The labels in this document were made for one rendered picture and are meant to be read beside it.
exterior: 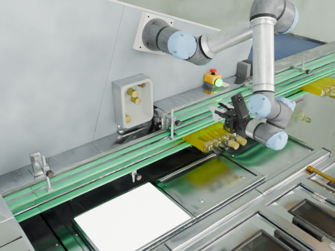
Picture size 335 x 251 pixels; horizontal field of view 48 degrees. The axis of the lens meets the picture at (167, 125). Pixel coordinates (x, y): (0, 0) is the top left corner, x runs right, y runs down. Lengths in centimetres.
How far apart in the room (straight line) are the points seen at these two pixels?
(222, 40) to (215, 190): 70
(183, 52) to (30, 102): 68
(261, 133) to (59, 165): 87
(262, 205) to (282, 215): 9
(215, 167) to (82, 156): 68
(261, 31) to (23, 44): 89
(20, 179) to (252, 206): 103
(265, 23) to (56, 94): 90
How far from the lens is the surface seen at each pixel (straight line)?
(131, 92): 181
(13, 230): 122
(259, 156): 216
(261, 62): 137
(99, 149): 179
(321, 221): 185
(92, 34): 168
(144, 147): 182
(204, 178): 189
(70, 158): 176
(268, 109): 132
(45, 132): 173
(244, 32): 162
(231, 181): 189
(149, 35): 174
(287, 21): 155
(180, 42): 163
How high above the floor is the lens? 220
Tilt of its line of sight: 43 degrees down
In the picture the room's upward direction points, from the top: 122 degrees clockwise
